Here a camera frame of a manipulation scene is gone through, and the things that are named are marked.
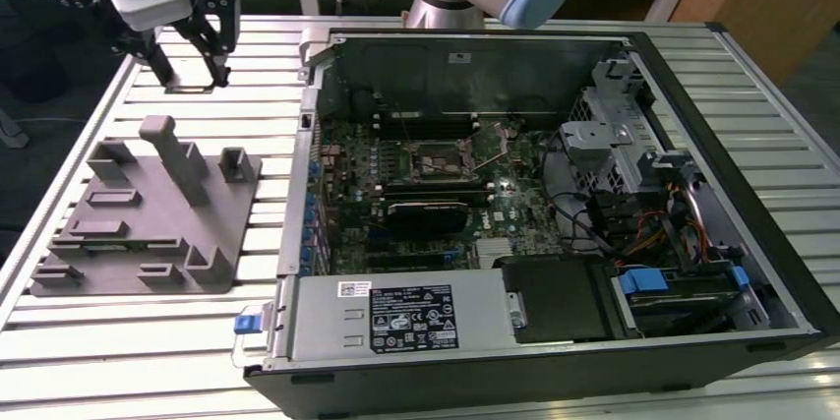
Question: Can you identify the black expansion slot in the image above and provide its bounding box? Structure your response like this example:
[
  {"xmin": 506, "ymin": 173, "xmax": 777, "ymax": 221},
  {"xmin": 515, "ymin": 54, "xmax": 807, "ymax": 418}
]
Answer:
[{"xmin": 366, "ymin": 252, "xmax": 443, "ymax": 268}]

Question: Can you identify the metal disk bay cage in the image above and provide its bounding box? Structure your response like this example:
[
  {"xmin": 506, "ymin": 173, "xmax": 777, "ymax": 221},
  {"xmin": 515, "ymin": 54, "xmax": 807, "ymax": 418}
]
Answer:
[{"xmin": 561, "ymin": 58, "xmax": 669, "ymax": 195}]

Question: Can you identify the red yellow wire bundle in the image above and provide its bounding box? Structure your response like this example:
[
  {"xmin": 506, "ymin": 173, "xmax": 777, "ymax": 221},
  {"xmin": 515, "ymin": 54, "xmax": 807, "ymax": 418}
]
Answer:
[{"xmin": 614, "ymin": 210, "xmax": 678, "ymax": 264}]

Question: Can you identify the hard disk in blue carrier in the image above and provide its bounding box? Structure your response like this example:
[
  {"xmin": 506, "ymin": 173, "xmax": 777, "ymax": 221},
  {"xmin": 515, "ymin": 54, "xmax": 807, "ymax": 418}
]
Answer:
[{"xmin": 614, "ymin": 267, "xmax": 754, "ymax": 337}]

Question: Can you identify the green RAM stick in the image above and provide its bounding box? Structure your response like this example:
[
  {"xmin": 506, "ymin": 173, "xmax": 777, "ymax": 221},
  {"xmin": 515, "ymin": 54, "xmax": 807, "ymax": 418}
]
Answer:
[{"xmin": 82, "ymin": 240, "xmax": 183, "ymax": 250}]

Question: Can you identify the CPU socket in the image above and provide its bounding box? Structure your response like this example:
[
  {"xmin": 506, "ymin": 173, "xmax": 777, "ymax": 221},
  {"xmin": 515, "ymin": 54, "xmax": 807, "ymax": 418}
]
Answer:
[{"xmin": 405, "ymin": 138, "xmax": 482, "ymax": 184}]

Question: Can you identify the grey parts rack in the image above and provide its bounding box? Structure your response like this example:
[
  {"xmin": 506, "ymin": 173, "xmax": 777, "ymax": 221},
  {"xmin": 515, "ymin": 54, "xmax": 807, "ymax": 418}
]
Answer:
[{"xmin": 30, "ymin": 114, "xmax": 265, "ymax": 297}]

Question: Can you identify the green motherboard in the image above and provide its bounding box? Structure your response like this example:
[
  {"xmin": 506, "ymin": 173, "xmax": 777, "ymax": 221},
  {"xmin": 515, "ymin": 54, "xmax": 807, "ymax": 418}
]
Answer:
[{"xmin": 313, "ymin": 112, "xmax": 579, "ymax": 277}]

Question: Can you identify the orange wire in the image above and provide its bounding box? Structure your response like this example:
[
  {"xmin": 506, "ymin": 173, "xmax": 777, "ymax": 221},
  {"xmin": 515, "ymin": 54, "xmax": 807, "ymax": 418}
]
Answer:
[{"xmin": 682, "ymin": 220, "xmax": 718, "ymax": 267}]

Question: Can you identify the black expansion card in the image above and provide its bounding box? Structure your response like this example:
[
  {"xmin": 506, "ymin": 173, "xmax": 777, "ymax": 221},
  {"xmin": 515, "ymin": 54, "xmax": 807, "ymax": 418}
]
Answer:
[{"xmin": 383, "ymin": 201, "xmax": 471, "ymax": 239}]

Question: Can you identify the grey power supply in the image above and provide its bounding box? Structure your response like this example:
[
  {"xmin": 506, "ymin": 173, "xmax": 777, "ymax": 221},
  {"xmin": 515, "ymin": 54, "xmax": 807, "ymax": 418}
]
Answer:
[{"xmin": 289, "ymin": 274, "xmax": 515, "ymax": 361}]

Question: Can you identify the black plastic drive cover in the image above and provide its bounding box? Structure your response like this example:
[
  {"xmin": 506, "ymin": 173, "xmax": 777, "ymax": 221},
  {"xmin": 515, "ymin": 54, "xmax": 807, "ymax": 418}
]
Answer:
[{"xmin": 499, "ymin": 256, "xmax": 623, "ymax": 345}]

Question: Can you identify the metal socket cover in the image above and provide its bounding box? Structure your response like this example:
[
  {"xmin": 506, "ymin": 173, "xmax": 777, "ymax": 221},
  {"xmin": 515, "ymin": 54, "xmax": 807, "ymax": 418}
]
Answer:
[{"xmin": 459, "ymin": 118, "xmax": 527, "ymax": 170}]

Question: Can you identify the grey metal stand foot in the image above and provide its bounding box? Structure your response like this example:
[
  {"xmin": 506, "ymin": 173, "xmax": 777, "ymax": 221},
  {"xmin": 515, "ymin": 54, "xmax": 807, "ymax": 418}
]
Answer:
[{"xmin": 0, "ymin": 104, "xmax": 30, "ymax": 149}]

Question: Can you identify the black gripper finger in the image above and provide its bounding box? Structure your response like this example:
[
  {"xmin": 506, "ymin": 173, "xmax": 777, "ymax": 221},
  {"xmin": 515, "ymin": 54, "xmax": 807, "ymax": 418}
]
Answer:
[
  {"xmin": 177, "ymin": 0, "xmax": 242, "ymax": 90},
  {"xmin": 55, "ymin": 0, "xmax": 181, "ymax": 92}
]

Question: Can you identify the silver chipset heat sink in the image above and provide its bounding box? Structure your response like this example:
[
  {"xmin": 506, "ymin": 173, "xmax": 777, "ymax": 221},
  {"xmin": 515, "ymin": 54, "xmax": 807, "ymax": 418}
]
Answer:
[{"xmin": 475, "ymin": 237, "xmax": 519, "ymax": 264}]

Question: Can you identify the black PC case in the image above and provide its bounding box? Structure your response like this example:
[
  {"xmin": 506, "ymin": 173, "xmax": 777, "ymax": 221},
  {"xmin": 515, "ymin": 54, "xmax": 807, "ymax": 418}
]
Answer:
[{"xmin": 242, "ymin": 21, "xmax": 840, "ymax": 420}]

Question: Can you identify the RAM slot with white clips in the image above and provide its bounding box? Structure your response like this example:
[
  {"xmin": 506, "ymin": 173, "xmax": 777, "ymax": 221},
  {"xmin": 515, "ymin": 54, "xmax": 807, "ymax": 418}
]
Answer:
[
  {"xmin": 383, "ymin": 196, "xmax": 495, "ymax": 207},
  {"xmin": 371, "ymin": 123, "xmax": 481, "ymax": 134},
  {"xmin": 382, "ymin": 186, "xmax": 493, "ymax": 195},
  {"xmin": 371, "ymin": 112, "xmax": 479, "ymax": 121}
]

